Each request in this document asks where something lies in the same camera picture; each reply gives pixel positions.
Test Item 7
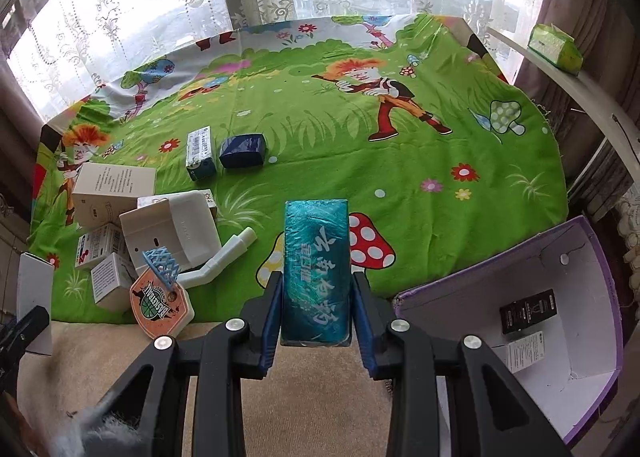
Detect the large silver grey box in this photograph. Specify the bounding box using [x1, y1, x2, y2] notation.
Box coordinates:
[506, 331, 544, 373]

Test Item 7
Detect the black product box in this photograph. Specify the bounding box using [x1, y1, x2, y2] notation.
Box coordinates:
[499, 289, 558, 335]

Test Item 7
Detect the white basketball hoop toy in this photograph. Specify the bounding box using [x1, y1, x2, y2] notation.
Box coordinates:
[120, 194, 257, 339]

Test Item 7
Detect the teal packet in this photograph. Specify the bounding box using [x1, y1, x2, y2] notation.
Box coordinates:
[281, 199, 352, 347]

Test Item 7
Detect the small white box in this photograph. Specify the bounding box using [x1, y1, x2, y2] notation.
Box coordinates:
[16, 252, 54, 356]

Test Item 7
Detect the white label box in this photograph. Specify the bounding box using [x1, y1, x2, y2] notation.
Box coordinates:
[91, 253, 138, 313]

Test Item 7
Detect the purple cardboard storage box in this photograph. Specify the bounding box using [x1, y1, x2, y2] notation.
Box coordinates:
[394, 216, 623, 446]

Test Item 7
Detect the white red medicine box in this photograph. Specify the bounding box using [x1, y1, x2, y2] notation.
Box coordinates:
[75, 223, 128, 269]

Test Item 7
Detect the beige plush cushion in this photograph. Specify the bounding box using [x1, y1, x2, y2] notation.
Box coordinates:
[17, 323, 392, 456]

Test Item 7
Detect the white box with text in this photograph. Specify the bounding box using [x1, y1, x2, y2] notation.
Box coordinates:
[72, 162, 156, 229]

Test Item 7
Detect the white dental box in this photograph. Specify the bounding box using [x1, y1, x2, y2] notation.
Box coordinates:
[137, 189, 218, 218]

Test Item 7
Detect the white barcode medicine box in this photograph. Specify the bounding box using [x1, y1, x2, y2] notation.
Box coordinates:
[186, 126, 217, 182]

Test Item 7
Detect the dark blue small box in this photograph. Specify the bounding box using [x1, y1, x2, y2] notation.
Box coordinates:
[218, 133, 267, 170]

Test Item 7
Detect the green cartoon tablecloth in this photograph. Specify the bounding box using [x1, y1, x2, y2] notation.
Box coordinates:
[28, 14, 567, 324]

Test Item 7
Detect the white curved shelf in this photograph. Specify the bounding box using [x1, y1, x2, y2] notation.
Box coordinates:
[487, 27, 640, 183]

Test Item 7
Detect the green tissue pack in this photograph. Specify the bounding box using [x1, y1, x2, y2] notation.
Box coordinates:
[527, 24, 584, 76]

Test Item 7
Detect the brown drape curtain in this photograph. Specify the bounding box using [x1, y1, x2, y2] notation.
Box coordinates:
[515, 0, 639, 222]

